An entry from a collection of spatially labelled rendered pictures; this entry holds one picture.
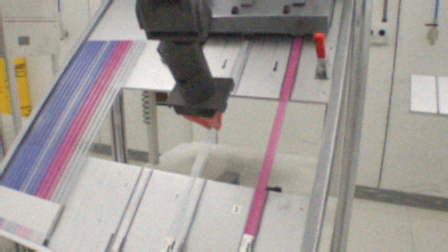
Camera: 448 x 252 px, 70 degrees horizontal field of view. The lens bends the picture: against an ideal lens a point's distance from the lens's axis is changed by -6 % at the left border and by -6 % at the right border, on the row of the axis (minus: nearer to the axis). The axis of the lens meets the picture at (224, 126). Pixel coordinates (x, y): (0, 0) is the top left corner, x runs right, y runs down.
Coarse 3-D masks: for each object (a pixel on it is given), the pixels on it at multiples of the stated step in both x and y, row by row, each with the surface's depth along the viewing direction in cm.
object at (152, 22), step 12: (144, 0) 39; (156, 0) 41; (168, 0) 40; (180, 0) 39; (192, 0) 39; (144, 12) 41; (156, 12) 41; (168, 12) 41; (180, 12) 41; (192, 12) 40; (144, 24) 42; (156, 24) 42; (168, 24) 42; (180, 24) 42; (192, 24) 41
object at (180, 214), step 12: (240, 48) 71; (240, 60) 69; (216, 132) 62; (204, 144) 60; (204, 156) 58; (192, 180) 56; (192, 192) 56; (180, 204) 54; (180, 216) 53; (180, 228) 53
